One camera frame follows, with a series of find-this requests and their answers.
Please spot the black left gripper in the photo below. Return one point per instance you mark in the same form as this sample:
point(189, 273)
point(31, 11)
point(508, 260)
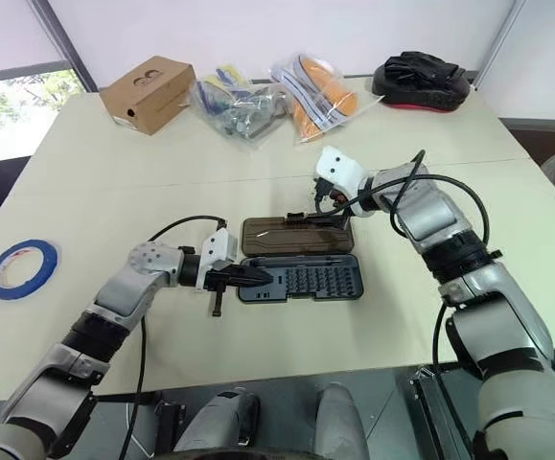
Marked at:
point(219, 279)

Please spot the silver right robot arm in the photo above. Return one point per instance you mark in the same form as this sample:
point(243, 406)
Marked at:
point(497, 306)

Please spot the brown cardboard box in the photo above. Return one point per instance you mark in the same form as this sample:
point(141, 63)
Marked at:
point(152, 96)

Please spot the clear bag of orange insoles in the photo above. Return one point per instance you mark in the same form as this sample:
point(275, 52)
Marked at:
point(315, 100)

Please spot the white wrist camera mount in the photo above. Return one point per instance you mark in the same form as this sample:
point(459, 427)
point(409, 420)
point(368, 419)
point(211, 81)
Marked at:
point(339, 167)
point(217, 254)

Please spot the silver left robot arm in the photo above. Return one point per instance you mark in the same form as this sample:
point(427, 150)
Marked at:
point(128, 282)

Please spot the black red-edged padded mitt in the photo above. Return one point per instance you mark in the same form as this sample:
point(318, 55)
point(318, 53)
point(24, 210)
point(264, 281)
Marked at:
point(421, 86)

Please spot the clear bag of hardware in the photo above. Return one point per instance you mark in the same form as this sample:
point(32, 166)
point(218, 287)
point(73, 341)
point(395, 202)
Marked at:
point(238, 110)

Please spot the dark screwdriver bit case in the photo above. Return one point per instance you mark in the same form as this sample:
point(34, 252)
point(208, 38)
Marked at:
point(306, 239)

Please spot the dark grey window frame post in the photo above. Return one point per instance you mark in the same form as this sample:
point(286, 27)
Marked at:
point(68, 48)

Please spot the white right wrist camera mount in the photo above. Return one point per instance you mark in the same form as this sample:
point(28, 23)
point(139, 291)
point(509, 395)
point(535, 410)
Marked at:
point(339, 167)

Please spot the grey rounded shape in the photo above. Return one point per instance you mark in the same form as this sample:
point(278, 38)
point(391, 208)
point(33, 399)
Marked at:
point(341, 421)
point(219, 421)

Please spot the black metal box frame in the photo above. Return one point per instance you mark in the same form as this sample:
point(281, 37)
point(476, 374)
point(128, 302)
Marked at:
point(430, 407)

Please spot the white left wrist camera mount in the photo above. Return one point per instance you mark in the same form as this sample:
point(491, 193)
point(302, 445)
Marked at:
point(217, 254)

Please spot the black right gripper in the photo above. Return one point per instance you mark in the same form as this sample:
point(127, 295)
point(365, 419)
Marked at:
point(327, 189)

